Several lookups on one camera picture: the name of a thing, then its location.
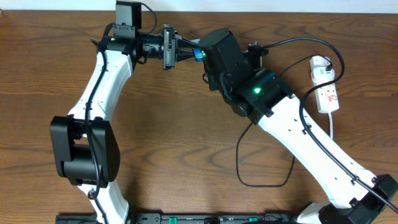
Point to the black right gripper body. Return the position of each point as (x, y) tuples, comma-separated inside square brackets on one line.
[(204, 58)]

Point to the white power strip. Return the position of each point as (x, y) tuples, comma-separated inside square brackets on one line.
[(326, 96)]

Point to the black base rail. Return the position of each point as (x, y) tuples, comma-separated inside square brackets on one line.
[(156, 218)]

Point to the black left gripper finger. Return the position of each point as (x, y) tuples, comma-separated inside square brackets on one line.
[(181, 55), (183, 43)]

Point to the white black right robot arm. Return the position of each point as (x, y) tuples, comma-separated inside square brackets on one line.
[(355, 194)]

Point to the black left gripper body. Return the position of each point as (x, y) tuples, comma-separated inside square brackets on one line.
[(168, 47)]

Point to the blue Galaxy smartphone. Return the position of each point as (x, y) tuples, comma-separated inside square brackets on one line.
[(198, 54)]

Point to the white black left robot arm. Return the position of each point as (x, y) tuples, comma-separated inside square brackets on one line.
[(84, 145)]

